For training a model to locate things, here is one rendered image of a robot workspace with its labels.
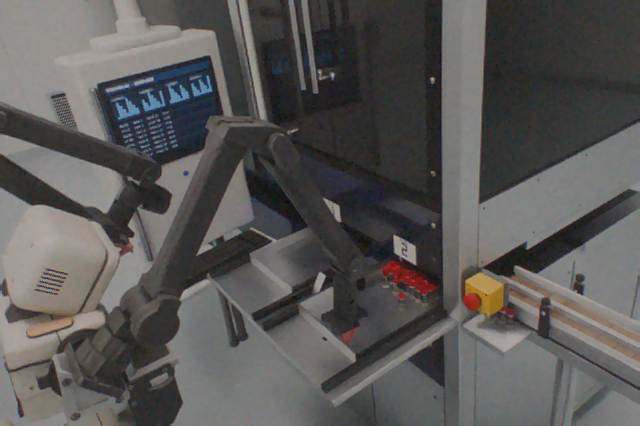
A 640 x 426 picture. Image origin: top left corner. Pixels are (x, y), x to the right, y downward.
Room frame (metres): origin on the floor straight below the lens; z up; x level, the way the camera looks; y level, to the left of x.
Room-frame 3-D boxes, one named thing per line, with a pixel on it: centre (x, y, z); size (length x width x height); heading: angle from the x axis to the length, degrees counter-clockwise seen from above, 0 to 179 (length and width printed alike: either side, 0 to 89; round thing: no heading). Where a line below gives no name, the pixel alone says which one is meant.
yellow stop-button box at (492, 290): (1.01, -0.37, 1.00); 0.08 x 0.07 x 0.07; 122
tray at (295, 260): (1.45, 0.05, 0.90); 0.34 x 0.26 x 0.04; 122
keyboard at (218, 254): (1.63, 0.40, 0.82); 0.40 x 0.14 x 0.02; 130
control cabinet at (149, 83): (1.82, 0.53, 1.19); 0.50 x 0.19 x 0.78; 130
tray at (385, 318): (1.15, -0.11, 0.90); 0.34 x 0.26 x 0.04; 121
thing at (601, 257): (2.18, -0.19, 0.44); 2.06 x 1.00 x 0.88; 32
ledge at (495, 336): (1.02, -0.41, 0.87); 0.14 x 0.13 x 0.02; 122
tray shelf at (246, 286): (1.27, 0.02, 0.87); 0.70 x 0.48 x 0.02; 32
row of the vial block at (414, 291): (1.20, -0.20, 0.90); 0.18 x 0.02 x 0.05; 31
